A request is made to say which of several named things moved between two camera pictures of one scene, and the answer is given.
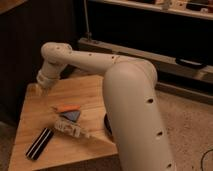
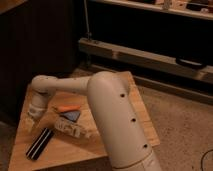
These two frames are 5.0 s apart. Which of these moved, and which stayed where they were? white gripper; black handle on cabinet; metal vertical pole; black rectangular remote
Moved: white gripper
Stayed: metal vertical pole; black rectangular remote; black handle on cabinet
